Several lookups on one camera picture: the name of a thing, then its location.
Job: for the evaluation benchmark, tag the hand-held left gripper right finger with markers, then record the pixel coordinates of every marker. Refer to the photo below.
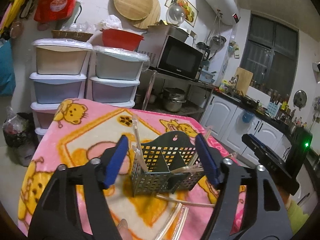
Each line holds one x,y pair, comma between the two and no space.
207,160

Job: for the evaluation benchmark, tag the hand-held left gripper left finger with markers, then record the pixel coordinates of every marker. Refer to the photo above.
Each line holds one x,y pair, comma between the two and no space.
116,162

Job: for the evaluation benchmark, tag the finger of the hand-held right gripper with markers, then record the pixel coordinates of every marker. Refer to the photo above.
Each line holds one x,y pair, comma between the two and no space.
250,142
260,141

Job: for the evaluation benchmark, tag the bunch of wooden chopsticks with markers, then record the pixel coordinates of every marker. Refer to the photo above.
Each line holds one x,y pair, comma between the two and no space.
187,169

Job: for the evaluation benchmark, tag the green perforated utensil holder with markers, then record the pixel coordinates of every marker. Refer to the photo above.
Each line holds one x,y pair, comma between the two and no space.
150,177

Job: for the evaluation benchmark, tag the person's right forearm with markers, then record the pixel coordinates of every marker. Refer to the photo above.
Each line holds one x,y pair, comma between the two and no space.
297,215

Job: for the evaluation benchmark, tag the person's left hand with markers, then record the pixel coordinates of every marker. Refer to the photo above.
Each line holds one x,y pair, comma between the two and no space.
124,232

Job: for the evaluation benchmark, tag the black kitchen counter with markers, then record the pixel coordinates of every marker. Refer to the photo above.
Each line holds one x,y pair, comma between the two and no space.
265,121

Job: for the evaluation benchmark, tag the blue hanging scoop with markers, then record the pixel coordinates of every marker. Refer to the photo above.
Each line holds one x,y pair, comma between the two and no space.
247,117

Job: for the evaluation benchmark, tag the blue knife block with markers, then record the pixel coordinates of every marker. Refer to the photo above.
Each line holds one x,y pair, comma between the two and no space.
274,108

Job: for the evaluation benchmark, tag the white kitchen cabinets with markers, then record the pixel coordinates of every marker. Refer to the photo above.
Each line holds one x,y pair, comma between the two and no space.
225,115

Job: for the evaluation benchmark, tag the pink cartoon printed blanket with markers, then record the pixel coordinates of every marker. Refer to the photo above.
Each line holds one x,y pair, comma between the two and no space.
82,140

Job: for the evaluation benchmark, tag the wooden cutting board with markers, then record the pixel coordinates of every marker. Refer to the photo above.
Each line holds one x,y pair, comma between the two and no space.
243,80

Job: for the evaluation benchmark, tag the steel cooking pot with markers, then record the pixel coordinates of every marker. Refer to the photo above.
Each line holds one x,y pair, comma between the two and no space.
173,101

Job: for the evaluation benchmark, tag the lilac plastic storage drawer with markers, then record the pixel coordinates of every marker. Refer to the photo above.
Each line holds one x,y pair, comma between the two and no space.
112,92

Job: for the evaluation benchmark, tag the pale blue plastic basket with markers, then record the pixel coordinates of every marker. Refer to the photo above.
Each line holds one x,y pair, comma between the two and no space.
208,76

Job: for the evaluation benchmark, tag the pink plastic storage drawer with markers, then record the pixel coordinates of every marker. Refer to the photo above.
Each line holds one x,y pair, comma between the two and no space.
43,116

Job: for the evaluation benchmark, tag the dark framed window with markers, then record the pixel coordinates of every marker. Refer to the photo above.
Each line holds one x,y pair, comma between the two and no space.
270,55

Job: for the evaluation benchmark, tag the steel kitchen rack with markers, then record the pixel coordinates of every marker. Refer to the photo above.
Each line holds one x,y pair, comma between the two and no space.
175,77

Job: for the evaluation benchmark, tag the blue plastic storage drawer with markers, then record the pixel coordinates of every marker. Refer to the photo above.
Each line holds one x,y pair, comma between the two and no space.
57,91

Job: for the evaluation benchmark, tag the pale green plastic storage drawer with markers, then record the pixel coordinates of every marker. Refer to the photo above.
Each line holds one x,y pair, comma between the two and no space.
117,66

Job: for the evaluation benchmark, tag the black bin with plastic bag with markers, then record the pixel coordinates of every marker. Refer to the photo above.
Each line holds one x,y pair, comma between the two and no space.
18,140

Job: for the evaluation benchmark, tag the black electric kettle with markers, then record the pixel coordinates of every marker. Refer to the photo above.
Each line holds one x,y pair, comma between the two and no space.
203,51

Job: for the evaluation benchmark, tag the black microwave oven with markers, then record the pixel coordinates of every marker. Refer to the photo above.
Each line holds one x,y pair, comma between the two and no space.
180,60

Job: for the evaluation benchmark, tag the hanging steel pot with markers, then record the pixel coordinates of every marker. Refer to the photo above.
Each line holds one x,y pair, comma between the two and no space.
219,42

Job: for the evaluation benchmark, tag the cream plastic storage drawer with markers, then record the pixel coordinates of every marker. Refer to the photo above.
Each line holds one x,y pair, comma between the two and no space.
60,60

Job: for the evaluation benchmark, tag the red plastic basin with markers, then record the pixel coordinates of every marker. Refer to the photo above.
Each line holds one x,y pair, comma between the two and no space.
120,40

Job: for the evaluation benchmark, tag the steel tray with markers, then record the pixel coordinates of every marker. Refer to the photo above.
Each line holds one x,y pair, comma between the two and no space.
172,33

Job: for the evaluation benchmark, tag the brown wicker basket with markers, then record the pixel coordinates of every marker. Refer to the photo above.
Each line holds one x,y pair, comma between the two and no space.
71,35

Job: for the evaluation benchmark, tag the white plastic bag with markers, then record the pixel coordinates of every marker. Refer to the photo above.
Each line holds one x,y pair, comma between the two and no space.
111,22

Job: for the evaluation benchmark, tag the blue hanging tote bag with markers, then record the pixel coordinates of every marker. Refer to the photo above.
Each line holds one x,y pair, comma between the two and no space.
6,70

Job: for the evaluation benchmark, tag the white cylindrical water heater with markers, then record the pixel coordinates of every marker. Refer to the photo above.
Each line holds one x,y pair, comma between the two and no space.
217,0

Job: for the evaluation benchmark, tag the clear glass pot lid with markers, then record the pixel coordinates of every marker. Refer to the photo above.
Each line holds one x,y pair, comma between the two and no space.
175,13

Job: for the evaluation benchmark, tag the round bamboo tray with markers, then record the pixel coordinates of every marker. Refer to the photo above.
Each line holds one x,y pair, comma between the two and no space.
132,2
153,17

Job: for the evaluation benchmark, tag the red printed plastic bag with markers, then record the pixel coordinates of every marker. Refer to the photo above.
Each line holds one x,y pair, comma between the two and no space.
55,2

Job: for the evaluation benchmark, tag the yellow hanging bags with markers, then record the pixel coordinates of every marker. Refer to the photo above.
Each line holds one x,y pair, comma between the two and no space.
15,5

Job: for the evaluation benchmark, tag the steel wall lid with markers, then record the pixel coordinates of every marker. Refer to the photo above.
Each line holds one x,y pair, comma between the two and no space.
300,99

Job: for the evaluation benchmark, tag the food wall poster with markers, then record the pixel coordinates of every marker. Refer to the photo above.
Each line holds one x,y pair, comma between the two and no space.
191,12

